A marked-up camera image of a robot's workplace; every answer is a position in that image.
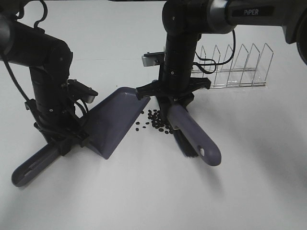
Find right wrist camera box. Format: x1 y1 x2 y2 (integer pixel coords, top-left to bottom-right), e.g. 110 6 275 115
142 52 165 67

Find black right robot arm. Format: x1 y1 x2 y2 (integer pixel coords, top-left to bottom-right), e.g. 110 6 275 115
136 0 307 104

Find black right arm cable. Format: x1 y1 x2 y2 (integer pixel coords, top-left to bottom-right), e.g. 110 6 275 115
191 30 237 75

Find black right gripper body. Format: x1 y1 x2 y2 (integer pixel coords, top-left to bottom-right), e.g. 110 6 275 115
136 78 211 100

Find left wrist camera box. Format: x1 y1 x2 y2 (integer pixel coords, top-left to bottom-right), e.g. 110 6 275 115
67 79 98 104

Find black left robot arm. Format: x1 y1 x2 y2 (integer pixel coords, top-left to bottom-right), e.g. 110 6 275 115
0 14 97 154

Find pile of coffee beans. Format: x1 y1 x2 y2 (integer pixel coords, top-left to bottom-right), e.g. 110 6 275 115
134 109 173 134

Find purple plastic dustpan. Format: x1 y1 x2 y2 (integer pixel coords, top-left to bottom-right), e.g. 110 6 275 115
11 87 150 187

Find chrome wire rack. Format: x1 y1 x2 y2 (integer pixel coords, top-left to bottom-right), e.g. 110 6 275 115
191 43 274 89

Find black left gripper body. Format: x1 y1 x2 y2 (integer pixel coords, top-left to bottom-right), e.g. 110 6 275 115
25 100 89 147

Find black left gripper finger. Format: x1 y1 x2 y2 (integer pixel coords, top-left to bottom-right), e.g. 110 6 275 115
56 138 72 156

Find purple hand brush black bristles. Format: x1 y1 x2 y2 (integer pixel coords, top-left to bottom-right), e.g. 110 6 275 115
164 100 222 166

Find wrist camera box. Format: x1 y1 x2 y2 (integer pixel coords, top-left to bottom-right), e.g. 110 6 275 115
67 79 98 104
142 52 165 67

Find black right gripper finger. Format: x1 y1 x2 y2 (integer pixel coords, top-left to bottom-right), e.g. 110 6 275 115
176 92 194 111
157 96 175 120

